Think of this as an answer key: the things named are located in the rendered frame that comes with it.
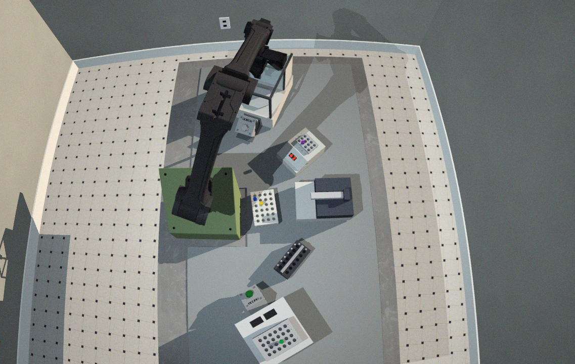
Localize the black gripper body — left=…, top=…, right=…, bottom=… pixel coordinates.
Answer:
left=250, top=51, right=267, bottom=75

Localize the dark grey bench mat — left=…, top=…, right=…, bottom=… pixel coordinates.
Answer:
left=188, top=64, right=384, bottom=364

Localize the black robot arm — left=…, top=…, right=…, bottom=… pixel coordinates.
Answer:
left=172, top=18, right=287, bottom=225

